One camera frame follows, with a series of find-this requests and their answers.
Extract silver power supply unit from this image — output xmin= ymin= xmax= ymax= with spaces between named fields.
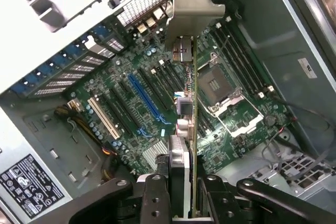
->
xmin=0 ymin=95 xmax=119 ymax=224

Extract white case sticker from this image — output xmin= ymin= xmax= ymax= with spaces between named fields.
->
xmin=297 ymin=57 xmax=319 ymax=79

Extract blue expansion slot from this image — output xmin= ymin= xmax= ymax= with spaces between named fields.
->
xmin=127 ymin=73 xmax=163 ymax=120

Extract silver perforated disk bay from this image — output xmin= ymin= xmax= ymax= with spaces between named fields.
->
xmin=246 ymin=152 xmax=336 ymax=204

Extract white PCI slot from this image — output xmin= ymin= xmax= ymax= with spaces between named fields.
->
xmin=87 ymin=97 xmax=122 ymax=141

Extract CPU socket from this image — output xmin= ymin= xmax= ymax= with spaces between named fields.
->
xmin=196 ymin=60 xmax=244 ymax=111

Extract open black PC case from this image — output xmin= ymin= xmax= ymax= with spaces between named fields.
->
xmin=0 ymin=0 xmax=336 ymax=224

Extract round coin battery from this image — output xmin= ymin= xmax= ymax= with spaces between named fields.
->
xmin=263 ymin=113 xmax=277 ymax=127

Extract silver chipset heatsink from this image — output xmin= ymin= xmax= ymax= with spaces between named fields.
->
xmin=143 ymin=140 xmax=170 ymax=172

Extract green motherboard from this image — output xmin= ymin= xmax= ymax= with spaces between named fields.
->
xmin=69 ymin=16 xmax=293 ymax=180

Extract yellow black power wires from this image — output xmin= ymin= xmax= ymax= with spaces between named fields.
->
xmin=54 ymin=104 xmax=119 ymax=183

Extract long black wire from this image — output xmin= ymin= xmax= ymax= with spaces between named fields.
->
xmin=278 ymin=97 xmax=336 ymax=131

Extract black RAM slot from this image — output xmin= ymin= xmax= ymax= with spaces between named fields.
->
xmin=224 ymin=23 xmax=274 ymax=95
xmin=212 ymin=28 xmax=260 ymax=98

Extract black expansion slot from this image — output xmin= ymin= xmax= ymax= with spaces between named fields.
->
xmin=109 ymin=87 xmax=135 ymax=136
xmin=137 ymin=67 xmax=169 ymax=112

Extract black power supply label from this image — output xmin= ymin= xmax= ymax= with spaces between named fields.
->
xmin=0 ymin=154 xmax=66 ymax=219

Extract metal socket cover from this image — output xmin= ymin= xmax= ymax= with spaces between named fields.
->
xmin=208 ymin=89 xmax=265 ymax=140

